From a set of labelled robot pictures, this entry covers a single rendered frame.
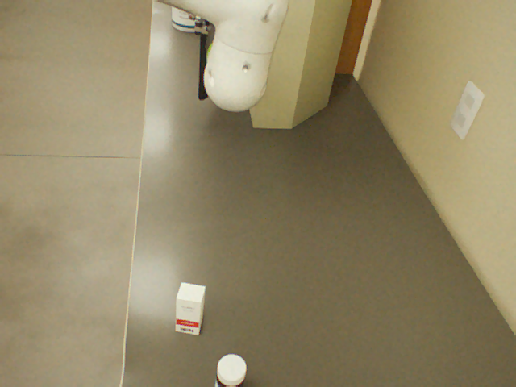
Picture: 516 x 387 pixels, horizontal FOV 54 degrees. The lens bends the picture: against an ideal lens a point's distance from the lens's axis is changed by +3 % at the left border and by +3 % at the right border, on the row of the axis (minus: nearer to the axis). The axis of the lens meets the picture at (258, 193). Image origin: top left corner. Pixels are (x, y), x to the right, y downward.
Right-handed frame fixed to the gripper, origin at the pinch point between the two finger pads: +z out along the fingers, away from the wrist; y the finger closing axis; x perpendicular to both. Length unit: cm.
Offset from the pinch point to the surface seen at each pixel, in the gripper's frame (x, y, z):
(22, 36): 127, 119, 271
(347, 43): 23, -47, 42
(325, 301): 34, -18, -56
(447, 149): 23, -55, -20
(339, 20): 6.1, -32.9, 15.1
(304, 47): 9.6, -22.0, 4.7
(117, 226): 128, 35, 65
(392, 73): 22, -55, 20
